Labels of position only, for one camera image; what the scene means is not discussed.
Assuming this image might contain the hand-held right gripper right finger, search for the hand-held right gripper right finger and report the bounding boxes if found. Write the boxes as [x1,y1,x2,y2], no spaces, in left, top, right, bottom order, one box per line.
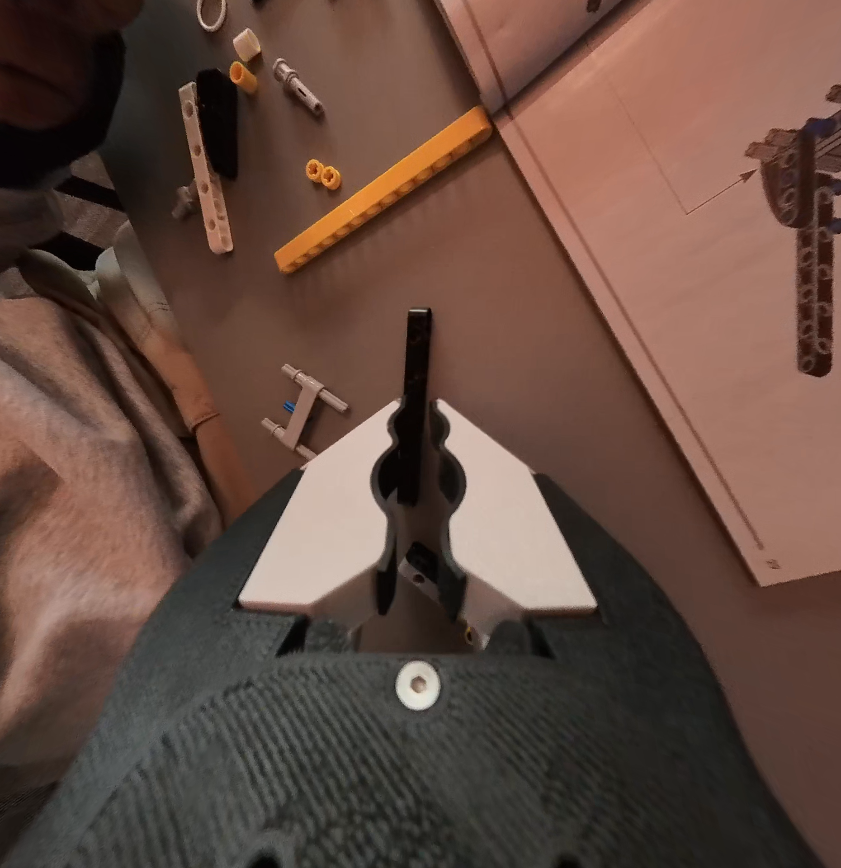
[429,398,599,651]

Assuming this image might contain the white lego beam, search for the white lego beam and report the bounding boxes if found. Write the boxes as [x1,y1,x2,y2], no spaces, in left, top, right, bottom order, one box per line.
[178,81,235,256]

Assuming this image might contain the long yellow lego beam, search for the long yellow lego beam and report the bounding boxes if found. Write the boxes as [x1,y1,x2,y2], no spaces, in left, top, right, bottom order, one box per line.
[273,106,495,275]

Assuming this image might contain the grey lego frame with pins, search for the grey lego frame with pins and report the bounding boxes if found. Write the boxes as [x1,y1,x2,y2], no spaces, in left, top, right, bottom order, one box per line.
[260,363,351,462]

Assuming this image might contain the lego instruction booklet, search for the lego instruction booklet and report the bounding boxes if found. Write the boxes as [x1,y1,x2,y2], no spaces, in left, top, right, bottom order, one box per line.
[433,0,841,588]

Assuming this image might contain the black lego beam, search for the black lego beam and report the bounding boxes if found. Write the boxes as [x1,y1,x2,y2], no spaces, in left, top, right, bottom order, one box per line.
[395,307,435,507]

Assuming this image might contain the grey lego beam with rack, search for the grey lego beam with rack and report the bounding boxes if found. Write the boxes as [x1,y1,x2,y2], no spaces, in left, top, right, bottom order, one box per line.
[397,541,477,645]

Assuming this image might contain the black lego panel piece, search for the black lego panel piece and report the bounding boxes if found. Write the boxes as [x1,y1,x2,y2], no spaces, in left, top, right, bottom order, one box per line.
[194,68,240,181]

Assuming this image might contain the grey lego axle pin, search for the grey lego axle pin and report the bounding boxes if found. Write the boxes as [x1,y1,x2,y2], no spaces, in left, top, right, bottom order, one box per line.
[272,57,325,118]

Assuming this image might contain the black striped cloth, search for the black striped cloth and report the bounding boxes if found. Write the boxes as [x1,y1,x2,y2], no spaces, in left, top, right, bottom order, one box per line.
[51,152,126,272]

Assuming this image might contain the person's tan trousers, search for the person's tan trousers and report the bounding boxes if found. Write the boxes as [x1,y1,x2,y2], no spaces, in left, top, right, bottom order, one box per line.
[95,224,253,526]

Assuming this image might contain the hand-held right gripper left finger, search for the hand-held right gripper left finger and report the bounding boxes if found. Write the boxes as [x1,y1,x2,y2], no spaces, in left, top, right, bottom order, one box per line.
[237,399,402,619]

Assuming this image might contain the dark rounded blurred object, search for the dark rounded blurred object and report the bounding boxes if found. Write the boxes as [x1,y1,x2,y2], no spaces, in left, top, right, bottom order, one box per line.
[0,0,128,192]

